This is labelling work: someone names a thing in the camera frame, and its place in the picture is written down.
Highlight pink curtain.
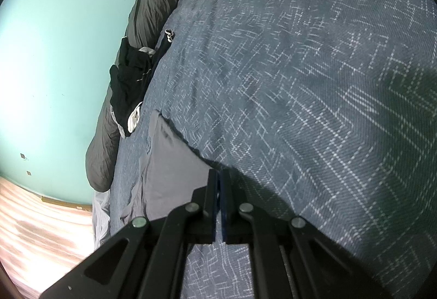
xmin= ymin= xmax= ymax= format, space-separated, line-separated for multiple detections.
xmin=0 ymin=175 xmax=96 ymax=293

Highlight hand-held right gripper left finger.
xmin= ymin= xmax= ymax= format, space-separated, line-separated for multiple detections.
xmin=39 ymin=168 xmax=221 ymax=299

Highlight grey shorts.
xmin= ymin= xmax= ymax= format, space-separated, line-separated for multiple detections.
xmin=119 ymin=111 xmax=219 ymax=222

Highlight black long-sleeve garment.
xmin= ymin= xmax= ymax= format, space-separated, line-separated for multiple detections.
xmin=109 ymin=29 xmax=175 ymax=138

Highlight wooden window trim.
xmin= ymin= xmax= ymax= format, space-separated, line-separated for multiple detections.
xmin=41 ymin=195 xmax=93 ymax=212

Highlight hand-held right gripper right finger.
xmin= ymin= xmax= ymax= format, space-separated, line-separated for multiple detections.
xmin=220 ymin=168 xmax=393 ymax=299

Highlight blue patterned bed cover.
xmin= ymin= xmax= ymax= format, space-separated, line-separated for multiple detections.
xmin=109 ymin=0 xmax=437 ymax=299

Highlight light grey-blue blanket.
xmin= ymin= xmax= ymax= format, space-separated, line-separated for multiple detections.
xmin=92 ymin=190 xmax=113 ymax=250

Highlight white garment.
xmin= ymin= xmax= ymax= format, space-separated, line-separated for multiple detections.
xmin=118 ymin=101 xmax=143 ymax=136

